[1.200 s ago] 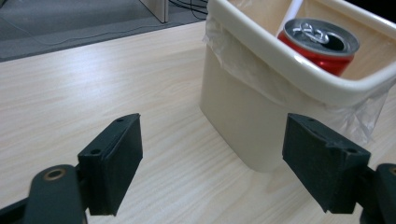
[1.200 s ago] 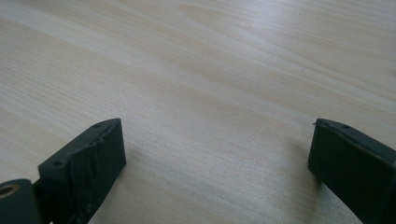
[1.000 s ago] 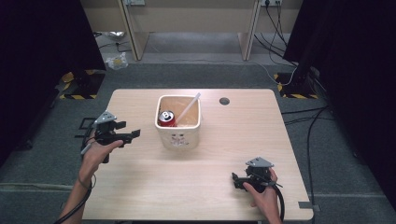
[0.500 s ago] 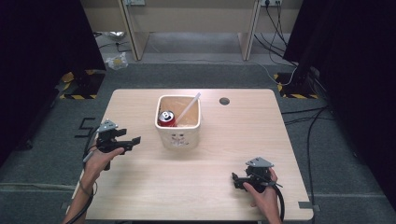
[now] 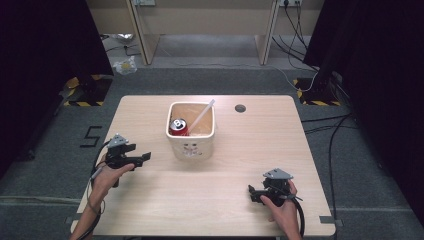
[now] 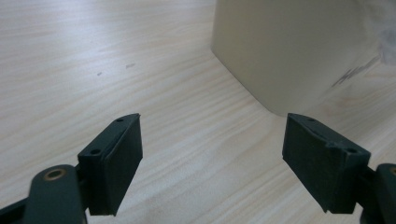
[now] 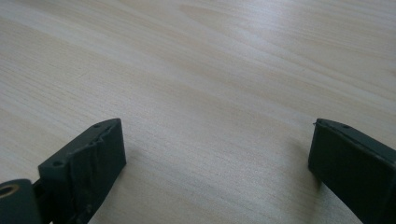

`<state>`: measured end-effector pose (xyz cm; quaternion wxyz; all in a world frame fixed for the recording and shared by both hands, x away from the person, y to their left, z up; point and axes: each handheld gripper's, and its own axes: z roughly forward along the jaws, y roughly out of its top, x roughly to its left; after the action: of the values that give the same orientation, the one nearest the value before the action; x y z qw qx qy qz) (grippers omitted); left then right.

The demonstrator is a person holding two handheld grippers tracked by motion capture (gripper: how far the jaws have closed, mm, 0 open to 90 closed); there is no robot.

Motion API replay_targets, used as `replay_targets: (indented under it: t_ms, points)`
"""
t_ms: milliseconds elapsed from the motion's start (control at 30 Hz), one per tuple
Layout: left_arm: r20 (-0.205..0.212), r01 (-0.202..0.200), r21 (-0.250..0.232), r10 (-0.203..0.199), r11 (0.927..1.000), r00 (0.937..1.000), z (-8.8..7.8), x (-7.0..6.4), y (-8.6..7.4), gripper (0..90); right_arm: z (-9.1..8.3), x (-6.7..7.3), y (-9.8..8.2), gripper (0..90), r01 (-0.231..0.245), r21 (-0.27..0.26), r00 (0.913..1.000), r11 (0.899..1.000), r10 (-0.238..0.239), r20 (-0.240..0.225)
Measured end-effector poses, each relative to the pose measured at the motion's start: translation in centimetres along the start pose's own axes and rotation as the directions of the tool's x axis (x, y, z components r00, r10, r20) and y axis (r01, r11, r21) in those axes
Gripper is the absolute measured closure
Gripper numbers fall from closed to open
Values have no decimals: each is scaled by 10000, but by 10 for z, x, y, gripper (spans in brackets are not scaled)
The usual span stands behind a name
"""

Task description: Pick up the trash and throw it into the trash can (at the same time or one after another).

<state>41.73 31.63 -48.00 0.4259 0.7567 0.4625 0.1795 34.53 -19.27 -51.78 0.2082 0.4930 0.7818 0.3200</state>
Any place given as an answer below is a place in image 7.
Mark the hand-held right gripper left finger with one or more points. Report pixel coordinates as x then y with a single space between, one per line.
82 174

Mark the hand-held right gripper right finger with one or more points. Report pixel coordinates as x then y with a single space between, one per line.
355 168

